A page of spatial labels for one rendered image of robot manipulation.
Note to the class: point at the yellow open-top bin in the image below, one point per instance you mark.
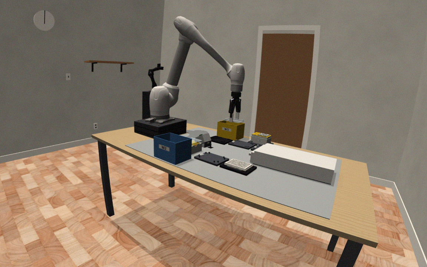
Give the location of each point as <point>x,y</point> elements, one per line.
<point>230,130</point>

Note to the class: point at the blue open-top bin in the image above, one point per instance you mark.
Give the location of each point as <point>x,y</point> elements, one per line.
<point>172,148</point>

